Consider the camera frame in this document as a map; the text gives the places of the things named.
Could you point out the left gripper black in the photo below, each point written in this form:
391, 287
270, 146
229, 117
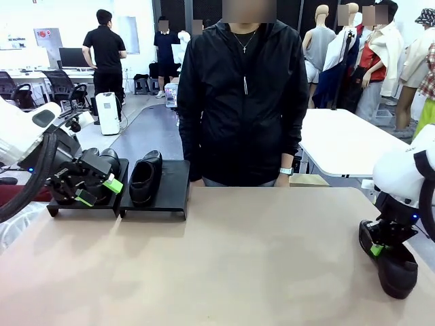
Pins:
81, 173

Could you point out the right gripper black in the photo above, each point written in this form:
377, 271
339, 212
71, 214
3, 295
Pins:
391, 232

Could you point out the large black leather shoe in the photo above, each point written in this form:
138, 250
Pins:
397, 275
144, 180

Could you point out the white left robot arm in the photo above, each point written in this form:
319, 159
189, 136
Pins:
13, 129

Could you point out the person's right forearm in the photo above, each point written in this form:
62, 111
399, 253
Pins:
190, 149

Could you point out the person's left forearm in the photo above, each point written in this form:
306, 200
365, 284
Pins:
294, 142

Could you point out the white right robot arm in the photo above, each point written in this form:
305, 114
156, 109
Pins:
397, 173

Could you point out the black metal shoe stand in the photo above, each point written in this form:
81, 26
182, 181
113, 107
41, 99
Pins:
119, 203
173, 190

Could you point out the person's left hand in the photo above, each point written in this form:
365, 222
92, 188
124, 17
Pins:
283, 180

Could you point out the white air purifier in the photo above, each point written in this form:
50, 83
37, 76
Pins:
108, 115

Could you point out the white plastic sheet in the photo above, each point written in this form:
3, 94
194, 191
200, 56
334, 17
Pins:
20, 227

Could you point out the dark red cloth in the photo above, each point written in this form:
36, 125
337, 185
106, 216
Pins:
8, 193

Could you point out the black rounded object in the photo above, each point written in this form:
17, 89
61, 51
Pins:
7, 181

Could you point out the brown cardboard box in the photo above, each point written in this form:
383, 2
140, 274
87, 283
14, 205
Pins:
309, 180

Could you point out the black office chair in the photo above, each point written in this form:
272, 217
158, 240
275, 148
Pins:
64, 85
5, 83
23, 95

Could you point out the small grey stool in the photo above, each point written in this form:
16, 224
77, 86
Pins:
154, 86
141, 86

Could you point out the large white table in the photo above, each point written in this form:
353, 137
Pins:
340, 142

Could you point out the transparent computer case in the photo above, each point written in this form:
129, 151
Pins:
171, 95

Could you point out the grey slippers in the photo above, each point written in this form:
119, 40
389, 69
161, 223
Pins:
403, 133

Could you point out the white wristwatch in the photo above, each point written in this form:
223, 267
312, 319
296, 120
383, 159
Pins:
286, 170

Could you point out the black backpack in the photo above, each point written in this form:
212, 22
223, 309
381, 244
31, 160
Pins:
153, 71

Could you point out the long white office desk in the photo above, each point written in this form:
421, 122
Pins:
34, 73

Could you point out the black computer monitor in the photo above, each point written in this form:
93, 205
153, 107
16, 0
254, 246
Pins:
71, 57

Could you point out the mannequin in neon yellow pants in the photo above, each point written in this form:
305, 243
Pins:
426, 115

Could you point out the man in black shirt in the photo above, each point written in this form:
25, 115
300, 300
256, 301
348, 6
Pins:
103, 47

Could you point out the person in navy shorts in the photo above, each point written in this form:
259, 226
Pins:
166, 47

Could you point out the person in black jacket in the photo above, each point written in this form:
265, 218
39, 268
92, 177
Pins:
241, 102

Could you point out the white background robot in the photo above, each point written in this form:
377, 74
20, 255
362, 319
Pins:
184, 36

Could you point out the mannequin with bucket hat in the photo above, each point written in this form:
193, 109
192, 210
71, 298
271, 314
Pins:
418, 57

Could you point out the mannequin in navy white jacket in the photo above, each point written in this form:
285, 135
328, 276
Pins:
334, 57

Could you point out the mannequin in red top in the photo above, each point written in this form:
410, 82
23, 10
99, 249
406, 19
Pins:
387, 44

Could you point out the mannequin in grey tank top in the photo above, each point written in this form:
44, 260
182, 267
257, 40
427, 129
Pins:
317, 37

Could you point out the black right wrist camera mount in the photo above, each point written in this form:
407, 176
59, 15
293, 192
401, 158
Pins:
394, 207

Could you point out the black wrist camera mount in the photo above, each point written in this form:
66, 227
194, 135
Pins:
394, 207
66, 149

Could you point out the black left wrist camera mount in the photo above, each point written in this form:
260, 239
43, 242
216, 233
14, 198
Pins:
66, 149

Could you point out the wall poster with red signs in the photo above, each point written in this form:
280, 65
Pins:
47, 40

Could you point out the grey wall poster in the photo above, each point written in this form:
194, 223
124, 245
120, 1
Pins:
133, 34

